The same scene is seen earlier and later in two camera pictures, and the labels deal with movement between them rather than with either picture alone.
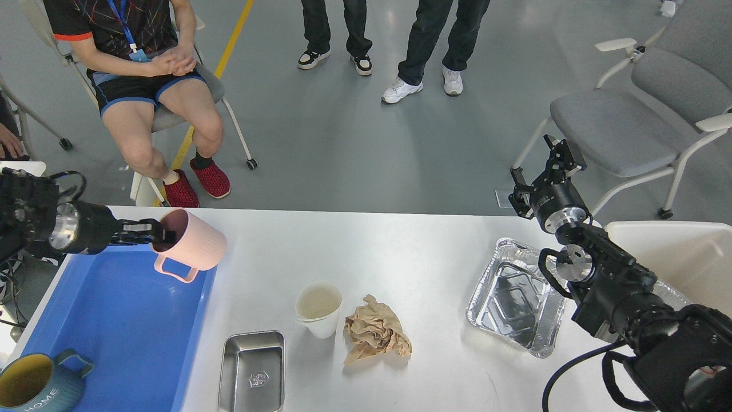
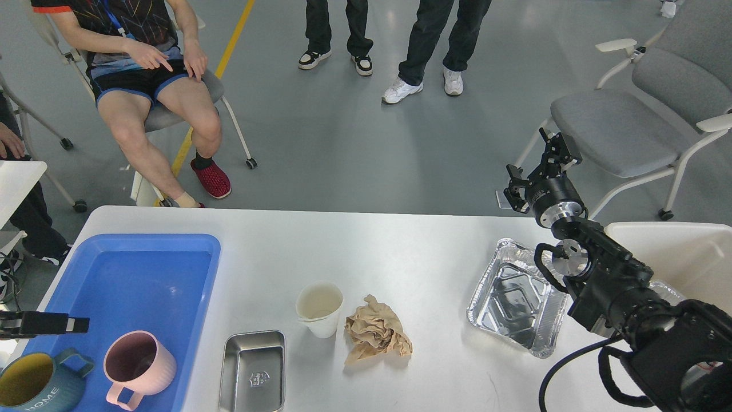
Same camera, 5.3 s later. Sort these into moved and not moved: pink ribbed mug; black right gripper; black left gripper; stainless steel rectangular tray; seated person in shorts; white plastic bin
Moved: pink ribbed mug; black left gripper
Not moved: stainless steel rectangular tray; seated person in shorts; white plastic bin; black right gripper
